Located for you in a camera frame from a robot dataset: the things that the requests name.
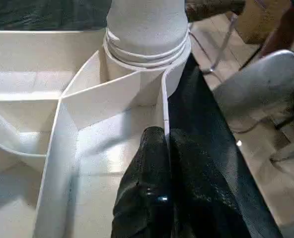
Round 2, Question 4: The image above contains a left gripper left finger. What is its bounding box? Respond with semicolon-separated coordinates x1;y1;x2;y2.
111;126;174;238

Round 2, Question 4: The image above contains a black work mat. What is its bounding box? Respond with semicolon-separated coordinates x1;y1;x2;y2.
0;0;286;238

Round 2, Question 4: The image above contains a brown round object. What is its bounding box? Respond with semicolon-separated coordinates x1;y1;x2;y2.
185;0;246;22

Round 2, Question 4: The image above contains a white plastic table leg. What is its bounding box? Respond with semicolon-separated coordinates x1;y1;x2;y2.
103;0;191;70

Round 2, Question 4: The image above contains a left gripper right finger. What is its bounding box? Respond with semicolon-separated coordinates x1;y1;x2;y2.
170;128;252;238

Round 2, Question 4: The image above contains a white plastic table top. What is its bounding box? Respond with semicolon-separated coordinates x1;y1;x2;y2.
0;29;192;238

